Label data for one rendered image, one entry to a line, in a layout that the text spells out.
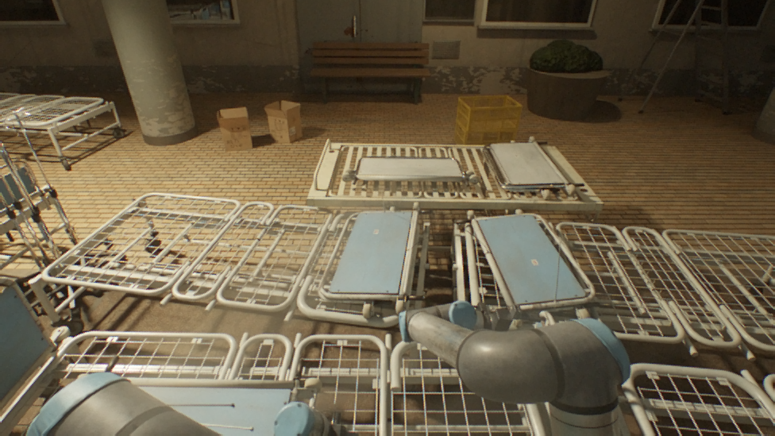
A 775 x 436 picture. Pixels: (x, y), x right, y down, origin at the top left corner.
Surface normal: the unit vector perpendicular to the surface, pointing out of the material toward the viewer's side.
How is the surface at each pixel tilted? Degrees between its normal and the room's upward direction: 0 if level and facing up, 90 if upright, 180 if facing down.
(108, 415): 5
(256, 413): 5
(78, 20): 90
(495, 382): 74
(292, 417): 19
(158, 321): 0
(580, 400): 64
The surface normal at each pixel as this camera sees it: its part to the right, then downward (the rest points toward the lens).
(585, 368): 0.18, -0.14
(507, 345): -0.45, -0.74
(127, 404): 0.18, -0.97
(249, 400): 0.00, -0.82
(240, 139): 0.29, 0.48
